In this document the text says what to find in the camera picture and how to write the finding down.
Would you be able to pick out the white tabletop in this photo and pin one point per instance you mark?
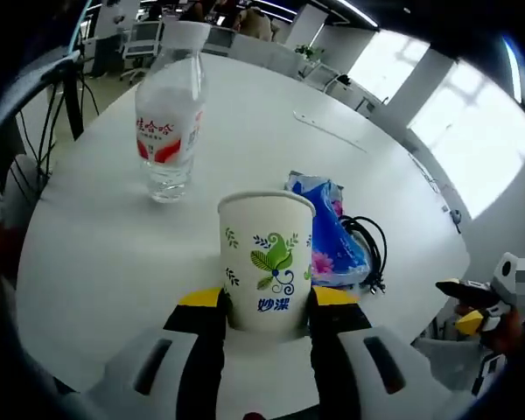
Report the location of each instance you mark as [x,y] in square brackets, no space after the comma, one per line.
[114,245]

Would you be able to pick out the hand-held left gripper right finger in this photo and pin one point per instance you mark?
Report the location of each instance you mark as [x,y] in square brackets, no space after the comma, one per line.
[337,350]

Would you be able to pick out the clear plastic water bottle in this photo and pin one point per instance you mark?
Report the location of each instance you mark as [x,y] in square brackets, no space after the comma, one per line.
[170,131]

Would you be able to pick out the black bag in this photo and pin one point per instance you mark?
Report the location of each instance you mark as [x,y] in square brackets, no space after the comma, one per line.
[343,80]

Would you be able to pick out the white blue wipes packet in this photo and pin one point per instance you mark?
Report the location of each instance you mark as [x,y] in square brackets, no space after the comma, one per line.
[299,179]

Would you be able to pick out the person's left hand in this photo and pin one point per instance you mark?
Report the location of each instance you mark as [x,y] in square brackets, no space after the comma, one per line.
[254,416]

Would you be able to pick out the person's right hand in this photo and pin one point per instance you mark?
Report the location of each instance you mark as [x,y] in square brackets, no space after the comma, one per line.
[509,332]

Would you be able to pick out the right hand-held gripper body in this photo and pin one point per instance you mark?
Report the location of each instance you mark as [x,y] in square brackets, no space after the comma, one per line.
[503,286]

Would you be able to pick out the potted green plant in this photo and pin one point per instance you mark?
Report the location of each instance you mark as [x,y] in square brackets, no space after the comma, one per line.
[308,50]

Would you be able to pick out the white paper cup leaf print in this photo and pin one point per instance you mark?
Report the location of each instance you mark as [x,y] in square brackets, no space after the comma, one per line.
[267,262]

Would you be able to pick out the black tripod stand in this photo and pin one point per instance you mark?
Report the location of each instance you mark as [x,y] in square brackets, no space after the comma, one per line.
[74,114]

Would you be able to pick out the white mesh office chair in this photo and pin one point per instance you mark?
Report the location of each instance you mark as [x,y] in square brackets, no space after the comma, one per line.
[142,39]
[324,74]

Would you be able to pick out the blue tissue pack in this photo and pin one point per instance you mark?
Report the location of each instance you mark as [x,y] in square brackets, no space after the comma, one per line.
[332,236]

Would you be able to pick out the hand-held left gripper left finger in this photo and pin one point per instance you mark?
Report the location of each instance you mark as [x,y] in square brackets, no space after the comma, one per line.
[197,359]

